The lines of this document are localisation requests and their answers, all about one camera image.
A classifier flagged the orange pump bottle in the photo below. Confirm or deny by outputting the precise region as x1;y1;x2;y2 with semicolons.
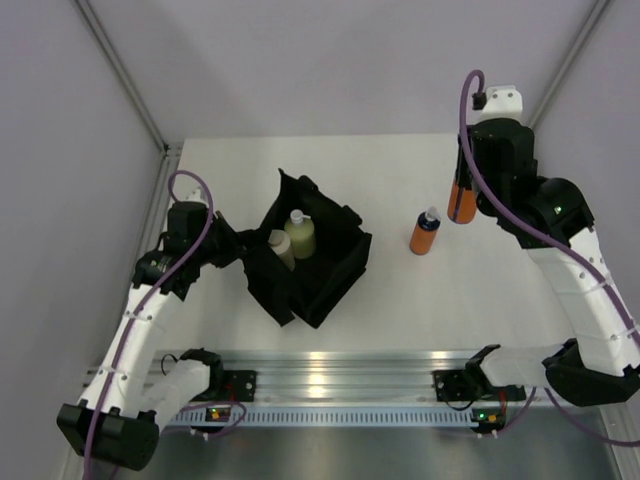
409;207;441;255
447;180;477;224

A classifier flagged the yellow pump lotion bottle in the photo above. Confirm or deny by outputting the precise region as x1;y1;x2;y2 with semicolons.
284;209;316;260

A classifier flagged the black canvas bag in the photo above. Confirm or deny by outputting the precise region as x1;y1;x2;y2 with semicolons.
238;171;372;329

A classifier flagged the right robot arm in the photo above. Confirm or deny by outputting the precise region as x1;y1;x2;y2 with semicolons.
458;118;639;407

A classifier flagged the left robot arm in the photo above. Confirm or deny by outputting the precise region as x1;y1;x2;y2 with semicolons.
56;201;233;471

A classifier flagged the beige white-capped bottle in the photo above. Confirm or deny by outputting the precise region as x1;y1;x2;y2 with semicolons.
268;229;295;271

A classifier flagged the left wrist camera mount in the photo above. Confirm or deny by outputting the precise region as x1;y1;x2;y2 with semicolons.
185;186;208;205

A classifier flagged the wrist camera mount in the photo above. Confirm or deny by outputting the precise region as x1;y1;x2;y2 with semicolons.
185;186;208;205
472;85;523;122

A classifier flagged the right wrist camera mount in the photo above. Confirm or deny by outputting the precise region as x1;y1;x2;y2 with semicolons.
472;85;523;122

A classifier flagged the right frame post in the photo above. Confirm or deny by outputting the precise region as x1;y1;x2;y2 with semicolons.
526;0;615;130

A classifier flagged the frame post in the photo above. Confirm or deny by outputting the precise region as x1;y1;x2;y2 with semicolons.
71;0;168;154
526;0;615;130

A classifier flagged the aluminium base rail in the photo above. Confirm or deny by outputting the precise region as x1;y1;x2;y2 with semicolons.
82;349;624;407

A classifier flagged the left frame post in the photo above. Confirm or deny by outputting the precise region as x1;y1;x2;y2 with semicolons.
71;0;168;154

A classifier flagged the slotted cable duct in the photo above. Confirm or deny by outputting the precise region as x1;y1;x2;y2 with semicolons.
169;406;504;428

